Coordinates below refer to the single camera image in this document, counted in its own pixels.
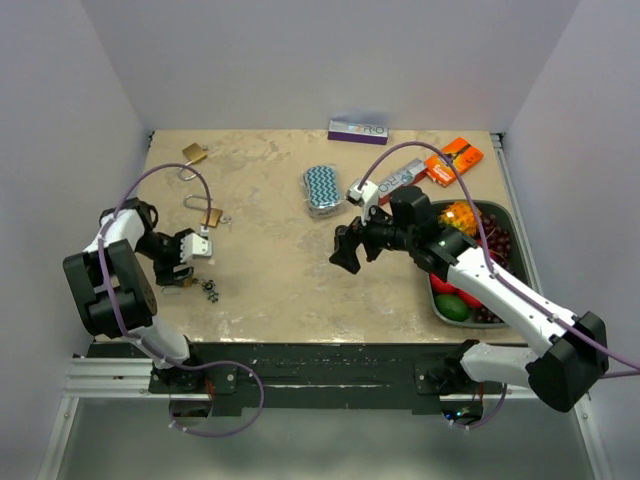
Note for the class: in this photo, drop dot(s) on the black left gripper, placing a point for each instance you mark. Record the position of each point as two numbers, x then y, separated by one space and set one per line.
164 272

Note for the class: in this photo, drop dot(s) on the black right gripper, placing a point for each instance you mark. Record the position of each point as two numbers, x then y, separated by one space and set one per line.
349 238

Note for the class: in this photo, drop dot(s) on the small brass padlock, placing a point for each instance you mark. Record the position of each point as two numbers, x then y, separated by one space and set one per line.
175 282

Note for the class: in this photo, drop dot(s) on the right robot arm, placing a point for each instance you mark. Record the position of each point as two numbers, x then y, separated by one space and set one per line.
562 358

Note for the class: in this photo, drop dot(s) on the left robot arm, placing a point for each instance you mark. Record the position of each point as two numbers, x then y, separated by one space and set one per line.
114 298

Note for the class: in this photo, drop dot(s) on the brass padlock with keys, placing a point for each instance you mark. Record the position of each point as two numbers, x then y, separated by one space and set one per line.
212 216

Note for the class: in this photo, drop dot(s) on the blue zigzag pouch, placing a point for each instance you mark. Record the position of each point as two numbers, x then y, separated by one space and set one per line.
323 191

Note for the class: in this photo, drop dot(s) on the red white box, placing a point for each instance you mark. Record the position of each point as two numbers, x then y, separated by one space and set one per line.
408 175

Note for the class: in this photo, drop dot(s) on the large brass padlock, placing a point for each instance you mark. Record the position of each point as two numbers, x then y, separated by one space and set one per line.
194 154

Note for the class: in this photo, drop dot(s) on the red apple left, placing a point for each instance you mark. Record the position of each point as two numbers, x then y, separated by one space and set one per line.
441 287

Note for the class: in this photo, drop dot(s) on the red apple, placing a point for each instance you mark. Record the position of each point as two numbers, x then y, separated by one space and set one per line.
441 287
469 300

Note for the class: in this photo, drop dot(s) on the purple white box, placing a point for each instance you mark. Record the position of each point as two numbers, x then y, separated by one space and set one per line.
355 130

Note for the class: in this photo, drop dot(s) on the toy pineapple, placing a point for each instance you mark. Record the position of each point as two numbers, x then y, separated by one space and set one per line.
459 215

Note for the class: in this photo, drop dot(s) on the green avocado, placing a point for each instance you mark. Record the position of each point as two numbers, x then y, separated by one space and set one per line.
452 308

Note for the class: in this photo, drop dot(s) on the red apple right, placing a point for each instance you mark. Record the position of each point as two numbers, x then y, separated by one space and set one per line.
469 300

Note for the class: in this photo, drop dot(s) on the orange box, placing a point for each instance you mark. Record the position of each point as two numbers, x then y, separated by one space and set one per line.
461 153

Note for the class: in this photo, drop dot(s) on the dark grapes bunch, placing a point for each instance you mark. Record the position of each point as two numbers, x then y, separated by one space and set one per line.
498 241

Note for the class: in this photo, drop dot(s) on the grey fruit tray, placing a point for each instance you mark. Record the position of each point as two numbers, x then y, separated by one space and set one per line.
484 318

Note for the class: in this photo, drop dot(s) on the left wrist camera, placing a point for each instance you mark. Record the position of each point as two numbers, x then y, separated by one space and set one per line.
196 245

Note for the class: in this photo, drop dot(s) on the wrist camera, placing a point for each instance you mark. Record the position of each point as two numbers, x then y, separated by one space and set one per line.
196 245
366 197

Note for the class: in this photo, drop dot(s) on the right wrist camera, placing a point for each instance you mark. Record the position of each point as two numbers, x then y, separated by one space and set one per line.
366 197

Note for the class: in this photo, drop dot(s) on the aluminium rail frame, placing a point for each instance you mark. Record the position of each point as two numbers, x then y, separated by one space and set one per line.
100 375

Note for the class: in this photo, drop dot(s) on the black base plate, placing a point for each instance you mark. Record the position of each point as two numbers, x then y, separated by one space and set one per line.
350 376

